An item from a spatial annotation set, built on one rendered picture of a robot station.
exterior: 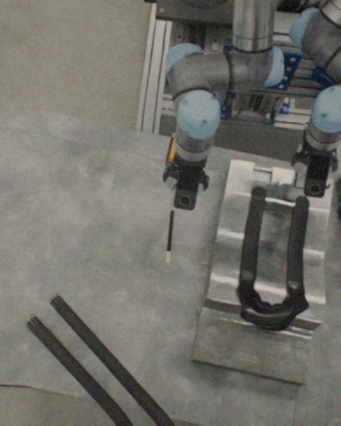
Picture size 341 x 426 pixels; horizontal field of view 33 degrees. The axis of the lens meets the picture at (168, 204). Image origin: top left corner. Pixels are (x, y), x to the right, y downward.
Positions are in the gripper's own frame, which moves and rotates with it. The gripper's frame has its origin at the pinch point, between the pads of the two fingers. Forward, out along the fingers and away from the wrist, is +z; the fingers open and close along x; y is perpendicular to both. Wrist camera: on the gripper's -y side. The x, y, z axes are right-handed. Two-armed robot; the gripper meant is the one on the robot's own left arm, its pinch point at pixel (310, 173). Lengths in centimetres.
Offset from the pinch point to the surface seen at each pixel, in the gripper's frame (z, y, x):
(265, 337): 2.3, -40.1, 4.1
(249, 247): 1.9, -20.0, 11.1
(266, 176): 6.9, -0.2, 9.9
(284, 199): 4.0, -6.3, 4.8
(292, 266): 1.6, -22.9, 0.6
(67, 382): 0, -59, 47
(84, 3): 95, 98, 106
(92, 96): 91, 50, 90
